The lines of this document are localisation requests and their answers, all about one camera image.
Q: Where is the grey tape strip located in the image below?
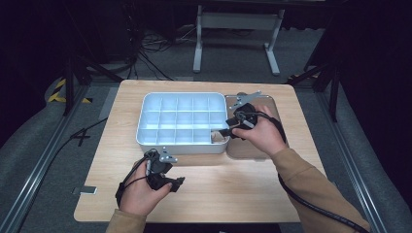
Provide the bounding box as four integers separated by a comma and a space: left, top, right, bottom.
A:
98, 86, 120, 120

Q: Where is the black floor cable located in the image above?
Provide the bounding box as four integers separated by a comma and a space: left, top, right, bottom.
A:
18, 117, 109, 227

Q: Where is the person's left hand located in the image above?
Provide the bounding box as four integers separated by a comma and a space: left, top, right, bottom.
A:
119, 158, 173, 217

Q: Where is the person's right hand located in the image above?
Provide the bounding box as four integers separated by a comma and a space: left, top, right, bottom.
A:
232, 105, 290, 158

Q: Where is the beige sock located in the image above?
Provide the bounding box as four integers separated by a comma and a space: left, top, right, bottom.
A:
212, 130, 227, 144

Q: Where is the yellow black floor tape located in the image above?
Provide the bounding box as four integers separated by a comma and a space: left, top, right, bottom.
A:
48, 78, 93, 105

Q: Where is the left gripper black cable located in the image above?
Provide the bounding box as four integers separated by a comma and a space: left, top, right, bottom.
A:
115, 150, 156, 208

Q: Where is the black tape mark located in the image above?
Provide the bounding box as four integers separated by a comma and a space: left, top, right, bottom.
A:
70, 128, 91, 148

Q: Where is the bundle of floor cables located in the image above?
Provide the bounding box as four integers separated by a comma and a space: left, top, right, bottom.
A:
125, 28, 195, 82

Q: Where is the white tape piece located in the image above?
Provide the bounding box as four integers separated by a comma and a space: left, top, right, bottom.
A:
72, 185, 98, 196

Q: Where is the black metal stand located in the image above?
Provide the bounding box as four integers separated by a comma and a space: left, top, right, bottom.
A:
62, 54, 124, 117
286, 61, 341, 123

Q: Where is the white compartment box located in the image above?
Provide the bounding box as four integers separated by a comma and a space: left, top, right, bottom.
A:
135, 91, 231, 155

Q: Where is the grey metal desk frame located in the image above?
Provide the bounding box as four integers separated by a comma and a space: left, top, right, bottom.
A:
192, 4, 286, 77

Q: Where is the aluminium floor rail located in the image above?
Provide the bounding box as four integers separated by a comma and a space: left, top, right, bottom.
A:
0, 85, 88, 233
315, 91, 390, 233

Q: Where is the brown tray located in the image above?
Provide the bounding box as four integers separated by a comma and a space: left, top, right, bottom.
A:
223, 93, 288, 161

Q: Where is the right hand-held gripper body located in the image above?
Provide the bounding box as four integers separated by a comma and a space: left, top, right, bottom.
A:
227, 90, 262, 130

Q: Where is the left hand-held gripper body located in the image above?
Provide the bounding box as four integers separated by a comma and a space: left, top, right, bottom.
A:
145, 146, 179, 191

